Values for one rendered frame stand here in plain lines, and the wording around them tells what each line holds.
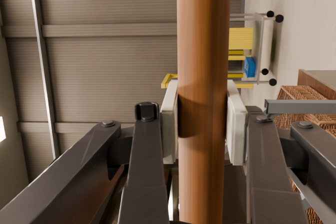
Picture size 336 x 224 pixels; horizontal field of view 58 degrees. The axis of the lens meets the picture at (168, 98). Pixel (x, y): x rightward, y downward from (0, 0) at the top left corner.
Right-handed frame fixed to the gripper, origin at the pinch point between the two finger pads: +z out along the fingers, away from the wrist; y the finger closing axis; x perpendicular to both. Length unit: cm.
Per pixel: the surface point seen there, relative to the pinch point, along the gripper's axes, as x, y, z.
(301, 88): -36, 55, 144
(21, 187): -488, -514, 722
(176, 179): -96, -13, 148
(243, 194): -84, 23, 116
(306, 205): -33, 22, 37
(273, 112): -29, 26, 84
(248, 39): -57, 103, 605
